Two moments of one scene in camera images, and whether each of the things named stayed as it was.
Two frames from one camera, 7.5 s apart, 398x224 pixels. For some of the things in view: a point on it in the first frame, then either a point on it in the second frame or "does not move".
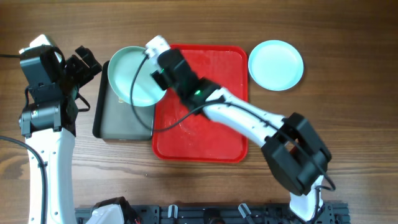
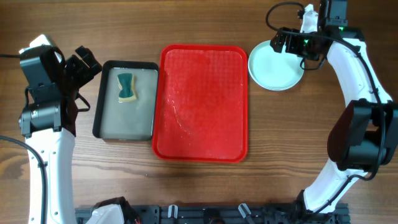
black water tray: x=116 y=119 does not move
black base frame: x=226 y=213 does not move
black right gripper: x=158 y=80 -> x=280 y=38
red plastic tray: x=180 y=134 does not move
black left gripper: x=77 y=63 does not move
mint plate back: x=121 y=66 -> x=272 y=70
